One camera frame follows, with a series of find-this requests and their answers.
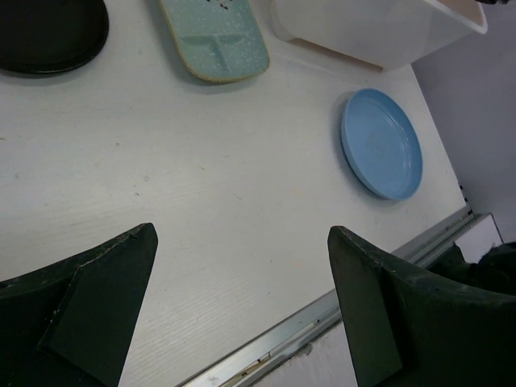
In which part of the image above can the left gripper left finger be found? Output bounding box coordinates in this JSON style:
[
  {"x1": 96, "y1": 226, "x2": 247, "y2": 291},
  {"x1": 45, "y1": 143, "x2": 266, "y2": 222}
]
[{"x1": 1, "y1": 223, "x2": 158, "y2": 386}]

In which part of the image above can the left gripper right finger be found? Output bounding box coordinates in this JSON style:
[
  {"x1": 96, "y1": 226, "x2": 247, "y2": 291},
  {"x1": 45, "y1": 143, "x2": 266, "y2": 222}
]
[{"x1": 327, "y1": 226, "x2": 515, "y2": 386}]

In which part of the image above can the blue round plate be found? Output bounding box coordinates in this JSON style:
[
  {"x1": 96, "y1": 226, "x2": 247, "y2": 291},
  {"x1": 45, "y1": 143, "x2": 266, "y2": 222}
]
[{"x1": 339, "y1": 88, "x2": 423, "y2": 202}]

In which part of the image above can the white plastic bin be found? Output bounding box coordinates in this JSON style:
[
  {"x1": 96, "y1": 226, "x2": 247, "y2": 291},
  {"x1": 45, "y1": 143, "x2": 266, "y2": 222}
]
[{"x1": 271, "y1": 0, "x2": 488, "y2": 70}]

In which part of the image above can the black round plate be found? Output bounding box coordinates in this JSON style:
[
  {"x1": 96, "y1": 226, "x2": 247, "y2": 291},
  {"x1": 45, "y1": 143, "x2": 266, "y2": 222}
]
[{"x1": 1, "y1": 0, "x2": 110, "y2": 75}]

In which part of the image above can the teal rectangular ceramic plate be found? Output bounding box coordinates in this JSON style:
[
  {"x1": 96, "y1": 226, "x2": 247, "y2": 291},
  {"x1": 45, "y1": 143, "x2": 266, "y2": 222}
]
[{"x1": 160, "y1": 0, "x2": 270, "y2": 83}]

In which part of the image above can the aluminium frame rail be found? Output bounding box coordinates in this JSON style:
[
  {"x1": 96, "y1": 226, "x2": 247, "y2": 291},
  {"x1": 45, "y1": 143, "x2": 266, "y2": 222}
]
[{"x1": 181, "y1": 207, "x2": 486, "y2": 386}]

